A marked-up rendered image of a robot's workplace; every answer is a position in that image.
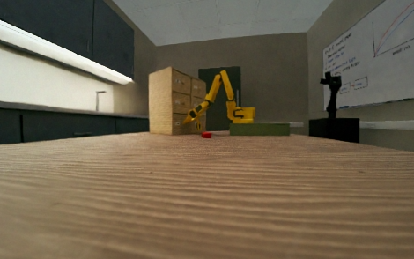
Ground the tan wooden chest of drawers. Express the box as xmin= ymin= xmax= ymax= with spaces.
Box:
xmin=149 ymin=67 xmax=206 ymax=135

